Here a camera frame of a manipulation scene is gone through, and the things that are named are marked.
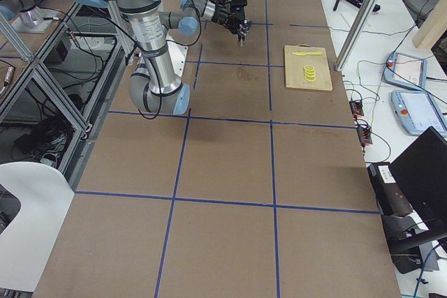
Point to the wooden cutting board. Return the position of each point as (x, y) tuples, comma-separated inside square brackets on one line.
[(294, 73)]

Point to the aluminium frame post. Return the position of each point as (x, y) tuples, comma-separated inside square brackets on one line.
[(354, 33)]

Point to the steel measuring jigger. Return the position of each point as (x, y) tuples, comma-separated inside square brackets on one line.
[(241, 38)]

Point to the yellow plastic knife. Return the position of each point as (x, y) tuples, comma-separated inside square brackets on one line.
[(303, 54)]

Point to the grey office chair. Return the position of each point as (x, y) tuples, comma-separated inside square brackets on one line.
[(420, 9)]

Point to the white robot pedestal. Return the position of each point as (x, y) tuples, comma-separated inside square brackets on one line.
[(178, 54)]

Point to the black monitor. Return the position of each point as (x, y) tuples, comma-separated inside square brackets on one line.
[(420, 173)]

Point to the upper teach pendant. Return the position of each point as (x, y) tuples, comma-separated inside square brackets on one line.
[(405, 71)]

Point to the lower teach pendant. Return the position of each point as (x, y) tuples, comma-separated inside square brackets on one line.
[(417, 111)]

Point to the black box with label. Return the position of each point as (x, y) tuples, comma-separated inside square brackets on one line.
[(390, 197)]

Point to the teach pendant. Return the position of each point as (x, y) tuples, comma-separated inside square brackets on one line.
[(417, 111), (405, 71)]

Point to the wooden plank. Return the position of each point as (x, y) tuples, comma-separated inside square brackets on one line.
[(433, 27)]

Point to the clear glass cup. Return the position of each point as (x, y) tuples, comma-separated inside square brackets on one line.
[(244, 28)]

